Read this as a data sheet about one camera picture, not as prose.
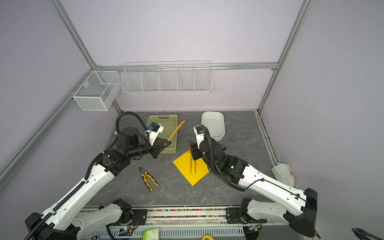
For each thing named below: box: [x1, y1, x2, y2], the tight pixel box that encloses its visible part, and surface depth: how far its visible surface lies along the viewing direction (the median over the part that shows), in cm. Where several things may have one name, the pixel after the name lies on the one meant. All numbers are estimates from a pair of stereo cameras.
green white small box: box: [142, 227, 160, 240], surface depth 69 cm
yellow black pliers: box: [138, 166, 160, 193], surface depth 88 cm
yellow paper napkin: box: [172, 147, 210, 187], surface depth 93 cm
